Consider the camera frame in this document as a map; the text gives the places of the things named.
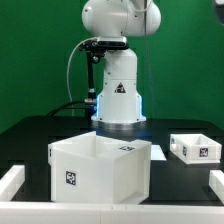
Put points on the large white drawer housing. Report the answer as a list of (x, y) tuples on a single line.
[(93, 169)]

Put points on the small white drawer box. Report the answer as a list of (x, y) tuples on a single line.
[(195, 148)]

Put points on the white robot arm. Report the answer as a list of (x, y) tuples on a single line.
[(111, 22)]

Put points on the white marker sheet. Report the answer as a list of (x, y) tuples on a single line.
[(157, 153)]

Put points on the black camera on stand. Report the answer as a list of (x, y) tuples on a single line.
[(96, 49)]

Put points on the white right rail block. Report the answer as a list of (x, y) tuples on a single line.
[(216, 182)]

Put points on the white rail block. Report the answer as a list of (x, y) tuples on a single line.
[(216, 182), (11, 182)]

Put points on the white left rail block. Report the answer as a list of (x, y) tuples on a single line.
[(11, 182)]

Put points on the white front rail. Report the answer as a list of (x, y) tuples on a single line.
[(57, 213)]

